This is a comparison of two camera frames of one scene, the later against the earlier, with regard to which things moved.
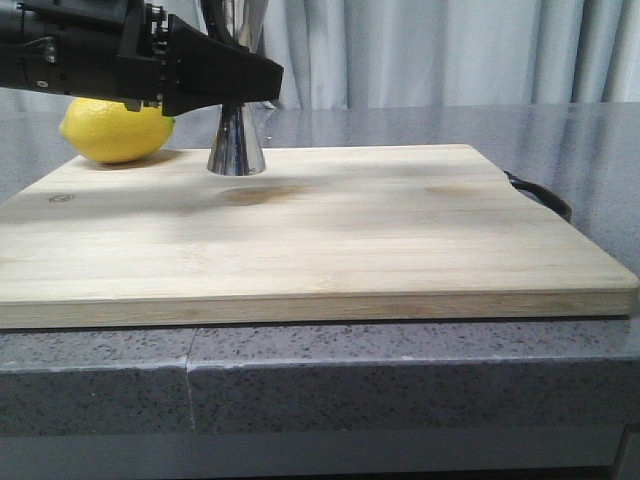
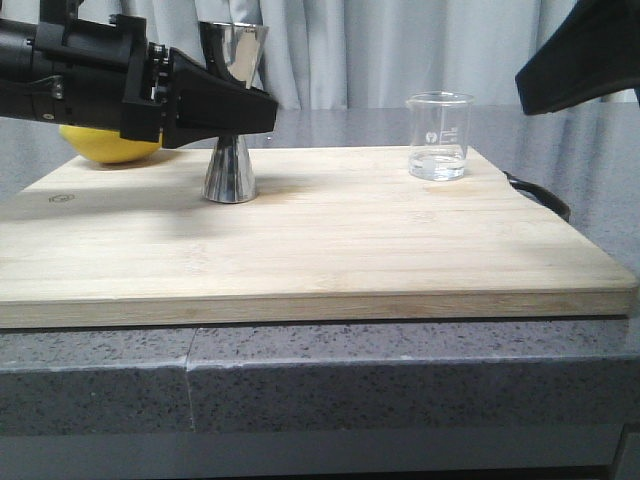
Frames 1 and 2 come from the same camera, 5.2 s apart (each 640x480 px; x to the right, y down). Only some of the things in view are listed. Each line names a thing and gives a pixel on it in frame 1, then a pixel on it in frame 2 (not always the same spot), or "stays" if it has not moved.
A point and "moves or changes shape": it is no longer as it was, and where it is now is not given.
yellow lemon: (106, 131) stays
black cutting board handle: (556, 204) stays
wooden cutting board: (323, 236) stays
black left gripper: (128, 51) -> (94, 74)
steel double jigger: (236, 149) moves or changes shape
